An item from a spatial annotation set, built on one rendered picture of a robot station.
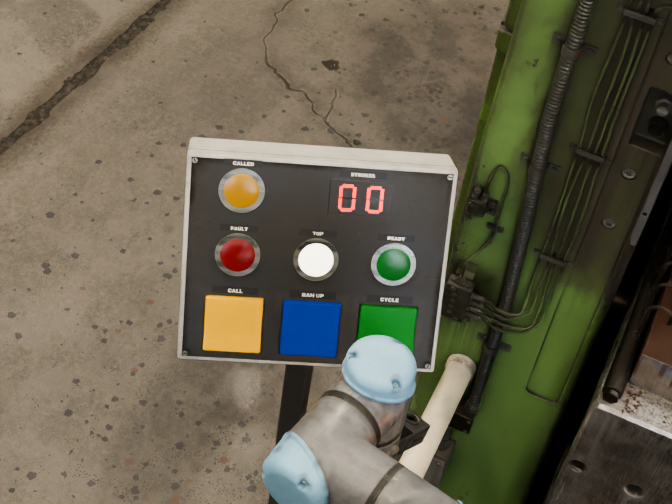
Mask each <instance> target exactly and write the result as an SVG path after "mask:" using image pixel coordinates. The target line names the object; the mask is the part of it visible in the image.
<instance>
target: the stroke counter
mask: <svg viewBox="0 0 672 504"><path fill-rule="evenodd" d="M343 187H346V188H353V197H347V196H342V193H343ZM356 188H357V187H354V185H347V184H343V186H340V192H339V197H342V198H339V203H338V209H341V211H348V212H351V210H354V209H355V199H353V198H356ZM381 188H382V187H377V186H371V188H368V191H367V199H370V200H367V201H366V210H367V211H368V213H379V211H382V206H383V201H380V199H381V200H383V196H384V189H381ZM371 189H377V190H381V196H380V199H378V198H370V191H371ZM342 199H347V200H352V208H351V209H348V208H341V204H342ZM369 201H377V202H380V206H379V210H369Z"/></svg>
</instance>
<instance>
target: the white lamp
mask: <svg viewBox="0 0 672 504"><path fill-rule="evenodd" d="M299 265H300V268H301V269H302V270H303V272H305V273H306V274H308V275H310V276H321V275H324V274H326V273H327V272H328V271H329V270H330V269H331V267H332V265H333V255H332V252H331V251H330V249H329V248H328V247H326V246H325V245H322V244H310V245H308V246H306V247H305V248H304V249H303V250H302V251H301V253H300V255H299Z"/></svg>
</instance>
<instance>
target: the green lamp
mask: <svg viewBox="0 0 672 504"><path fill-rule="evenodd" d="M410 267H411V261H410V258H409V256H408V255H407V253H406V252H404V251H403V250H400V249H396V248H393V249H388V250H386V251H384V252H383V253H382V254H381V255H380V256H379V257H378V260H377V263H376V268H377V271H378V273H379V275H380V276H381V277H382V278H384V279H386V280H389V281H397V280H400V279H402V278H404V277H405V276H406V275H407V274H408V273H409V270H410Z"/></svg>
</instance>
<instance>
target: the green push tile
mask: <svg viewBox="0 0 672 504"><path fill-rule="evenodd" d="M417 313H418V310H417V307H409V306H392V305H375V304H360V308H359V318H358V328H357V338H356V341H358V340H359V339H361V338H364V337H366V336H371V335H384V336H389V337H392V338H394V339H396V340H398V341H401V342H402V343H403V344H404V345H406V346H407V347H408V348H409V350H410V351H411V352H412V354H413V347H414V339H415V330H416V321H417Z"/></svg>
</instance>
